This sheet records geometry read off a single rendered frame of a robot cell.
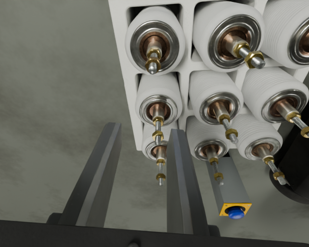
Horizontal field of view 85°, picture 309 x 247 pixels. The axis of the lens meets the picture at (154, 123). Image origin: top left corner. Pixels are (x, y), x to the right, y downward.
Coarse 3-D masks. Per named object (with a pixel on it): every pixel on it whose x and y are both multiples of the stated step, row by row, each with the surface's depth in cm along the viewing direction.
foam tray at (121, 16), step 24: (120, 0) 28; (144, 0) 28; (168, 0) 28; (192, 0) 28; (240, 0) 33; (264, 0) 28; (120, 24) 30; (192, 24) 30; (120, 48) 33; (192, 48) 42; (240, 72) 35; (288, 72) 37
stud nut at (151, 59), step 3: (150, 57) 20; (153, 57) 20; (156, 57) 20; (147, 60) 20; (150, 60) 20; (153, 60) 20; (156, 60) 20; (147, 63) 20; (156, 63) 20; (159, 63) 20; (147, 66) 20; (159, 66) 20; (147, 69) 20; (159, 69) 20; (156, 72) 20
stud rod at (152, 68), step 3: (153, 54) 22; (156, 54) 22; (150, 63) 20; (153, 63) 19; (150, 66) 19; (153, 66) 19; (156, 66) 19; (150, 69) 19; (153, 69) 19; (156, 69) 19; (150, 72) 19; (153, 72) 19
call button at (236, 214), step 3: (231, 210) 45; (234, 210) 44; (237, 210) 43; (240, 210) 44; (228, 213) 45; (231, 213) 44; (234, 213) 43; (237, 213) 43; (240, 213) 43; (243, 213) 43; (231, 216) 44; (234, 216) 44; (237, 216) 44; (240, 216) 44; (243, 216) 44
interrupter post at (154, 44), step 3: (150, 42) 25; (153, 42) 25; (156, 42) 25; (150, 45) 24; (153, 45) 23; (156, 45) 23; (159, 45) 24; (150, 48) 23; (156, 48) 23; (159, 48) 23; (147, 51) 23; (159, 51) 23; (147, 57) 24
